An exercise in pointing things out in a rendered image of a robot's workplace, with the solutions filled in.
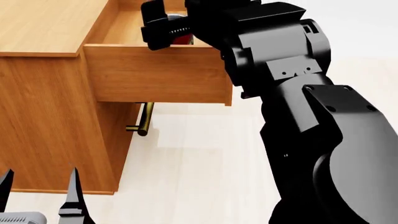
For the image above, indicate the wooden cabinet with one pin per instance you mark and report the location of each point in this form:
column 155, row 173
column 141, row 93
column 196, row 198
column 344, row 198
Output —
column 43, row 98

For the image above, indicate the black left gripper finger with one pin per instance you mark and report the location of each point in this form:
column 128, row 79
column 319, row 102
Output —
column 5, row 189
column 74, row 205

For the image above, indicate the red ketchup bottle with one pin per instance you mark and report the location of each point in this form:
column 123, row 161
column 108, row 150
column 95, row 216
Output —
column 183, row 40

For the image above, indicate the open wooden drawer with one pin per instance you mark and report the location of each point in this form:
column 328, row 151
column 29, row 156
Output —
column 155, row 74

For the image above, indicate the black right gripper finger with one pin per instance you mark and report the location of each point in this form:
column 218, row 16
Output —
column 155, row 37
column 154, row 11

